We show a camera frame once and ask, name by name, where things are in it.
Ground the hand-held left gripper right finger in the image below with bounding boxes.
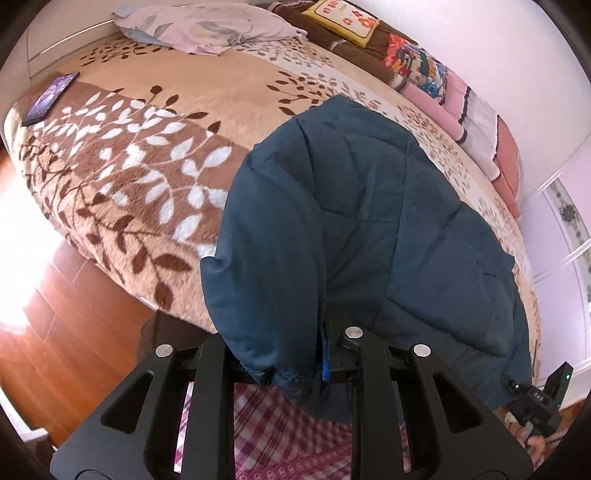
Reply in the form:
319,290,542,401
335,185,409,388
322,325,533,478

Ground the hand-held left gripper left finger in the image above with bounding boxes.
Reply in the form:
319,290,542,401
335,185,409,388
50,332,237,480

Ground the teal quilted puffer jacket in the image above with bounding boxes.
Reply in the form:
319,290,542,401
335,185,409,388
200,95,535,422

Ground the person's right hand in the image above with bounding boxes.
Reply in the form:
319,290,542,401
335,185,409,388
504,412,557,464

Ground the person's pink plaid clothing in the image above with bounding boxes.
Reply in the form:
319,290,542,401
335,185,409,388
173,382,413,480

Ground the white wardrobe with floral panel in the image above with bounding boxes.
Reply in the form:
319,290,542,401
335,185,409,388
521,159,591,333

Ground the dusty pink pillow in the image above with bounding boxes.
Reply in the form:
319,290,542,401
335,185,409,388
490,114,523,219

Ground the beige leaf-print bed blanket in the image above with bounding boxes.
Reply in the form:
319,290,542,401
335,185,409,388
4,36,544,384

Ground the white dark-striped folded blanket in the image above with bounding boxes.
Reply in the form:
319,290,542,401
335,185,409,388
459,87,503,181

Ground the pink folded blanket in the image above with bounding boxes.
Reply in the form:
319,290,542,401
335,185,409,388
401,73,472,141

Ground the colourful cartoon cushion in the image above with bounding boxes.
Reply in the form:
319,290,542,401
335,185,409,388
384,33,452,99

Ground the black smartphone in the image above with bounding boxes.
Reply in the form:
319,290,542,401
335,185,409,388
20,71,81,127

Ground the brown folded blanket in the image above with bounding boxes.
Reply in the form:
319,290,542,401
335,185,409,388
267,1,403,89

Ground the lilac floral pillow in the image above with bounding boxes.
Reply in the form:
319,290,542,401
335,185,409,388
112,4,309,57

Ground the yellow flower-print cushion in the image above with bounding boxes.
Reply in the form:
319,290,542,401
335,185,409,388
300,0,381,48

